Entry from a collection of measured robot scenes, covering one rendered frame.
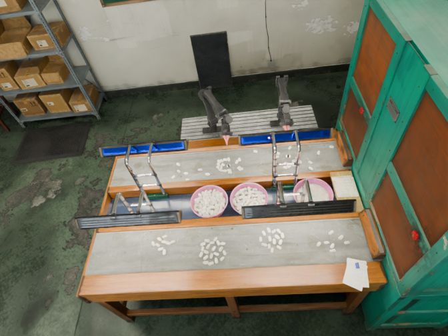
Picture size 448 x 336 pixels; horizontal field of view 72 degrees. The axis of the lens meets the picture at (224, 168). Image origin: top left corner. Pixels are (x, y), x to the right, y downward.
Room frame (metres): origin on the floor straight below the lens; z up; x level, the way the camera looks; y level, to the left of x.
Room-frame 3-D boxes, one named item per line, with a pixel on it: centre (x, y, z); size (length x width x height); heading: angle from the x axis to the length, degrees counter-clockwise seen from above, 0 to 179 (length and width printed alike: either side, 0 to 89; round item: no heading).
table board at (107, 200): (1.31, 0.94, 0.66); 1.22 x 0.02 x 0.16; 172
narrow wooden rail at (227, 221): (1.02, 0.05, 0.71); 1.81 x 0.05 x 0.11; 82
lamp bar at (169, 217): (0.98, 0.60, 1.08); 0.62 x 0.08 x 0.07; 82
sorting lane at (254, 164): (1.52, -0.01, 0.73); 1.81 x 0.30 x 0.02; 82
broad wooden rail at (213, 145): (1.73, -0.04, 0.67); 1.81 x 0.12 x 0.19; 82
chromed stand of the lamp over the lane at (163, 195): (1.46, 0.54, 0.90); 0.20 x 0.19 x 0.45; 82
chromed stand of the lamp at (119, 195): (1.06, 0.59, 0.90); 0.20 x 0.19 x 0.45; 82
